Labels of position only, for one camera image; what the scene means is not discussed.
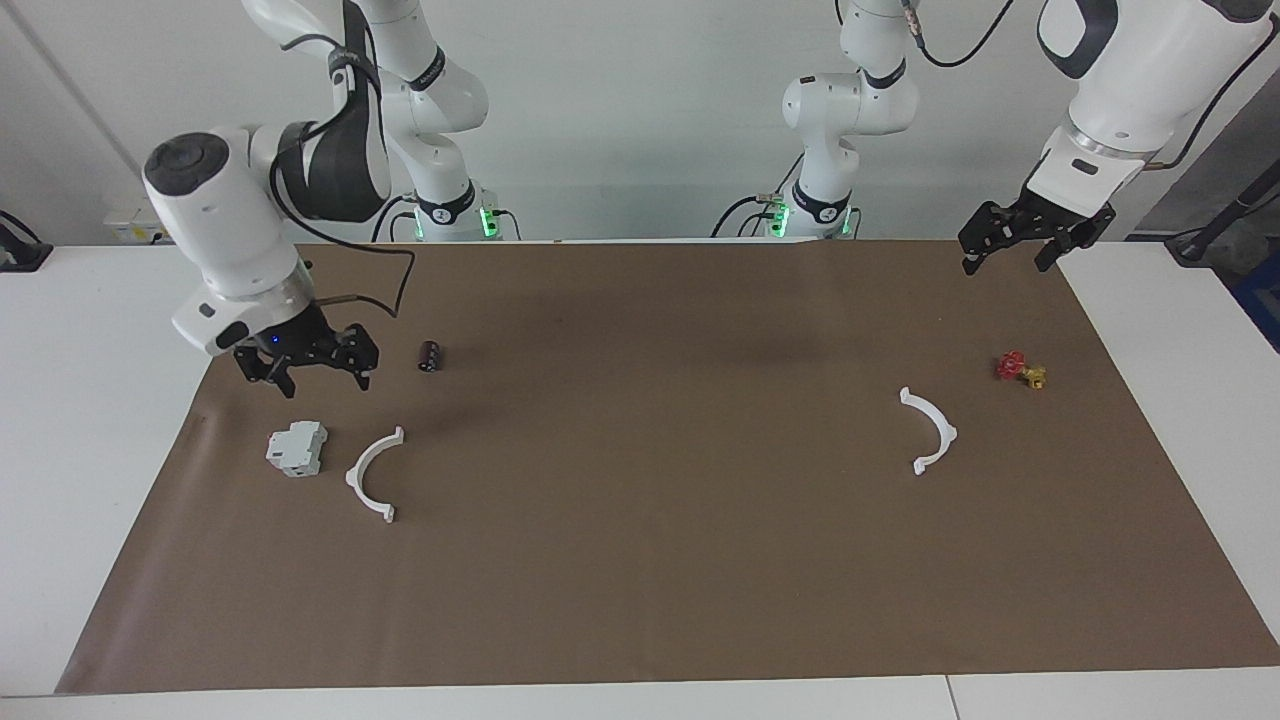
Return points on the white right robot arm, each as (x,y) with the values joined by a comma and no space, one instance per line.
(215,210)

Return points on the black tripod stand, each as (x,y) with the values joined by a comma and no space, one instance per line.
(1200,245)

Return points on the black table clamp mount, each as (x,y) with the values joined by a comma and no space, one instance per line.
(20,255)

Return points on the blue crate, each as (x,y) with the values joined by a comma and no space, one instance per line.
(1262,300)

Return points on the red and yellow valve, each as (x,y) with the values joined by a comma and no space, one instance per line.
(1012,366)

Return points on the black cylindrical capacitor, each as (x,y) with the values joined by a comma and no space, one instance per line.
(431,357)

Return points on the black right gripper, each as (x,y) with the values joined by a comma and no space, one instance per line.
(310,345)

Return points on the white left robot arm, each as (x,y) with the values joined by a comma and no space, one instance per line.
(1130,80)

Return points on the brown paper table mat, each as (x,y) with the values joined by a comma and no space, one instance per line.
(640,560)

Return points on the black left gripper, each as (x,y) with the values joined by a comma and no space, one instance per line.
(1040,222)

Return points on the white power strip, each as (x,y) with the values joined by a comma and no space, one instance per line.
(135,228)

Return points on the white circuit breaker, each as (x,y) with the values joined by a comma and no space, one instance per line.
(296,448)

